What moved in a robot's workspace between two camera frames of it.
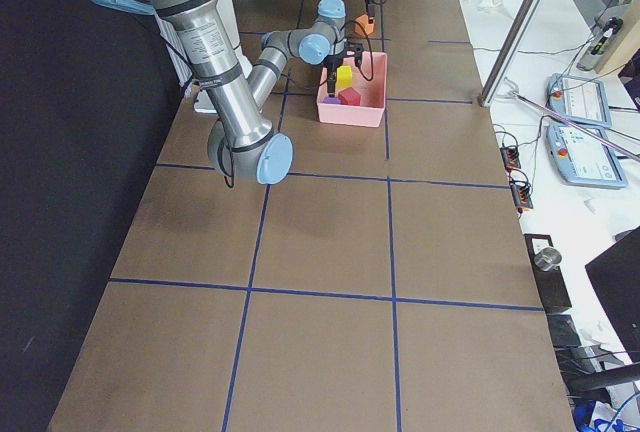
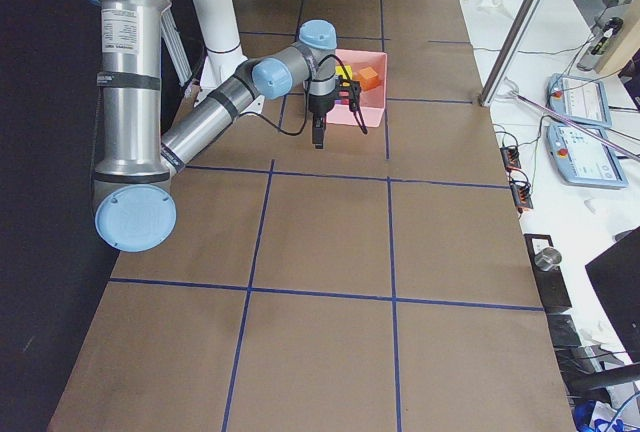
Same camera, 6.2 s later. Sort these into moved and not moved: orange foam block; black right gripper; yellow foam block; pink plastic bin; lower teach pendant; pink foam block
Moved: orange foam block; black right gripper
Not moved: lower teach pendant; yellow foam block; pink plastic bin; pink foam block
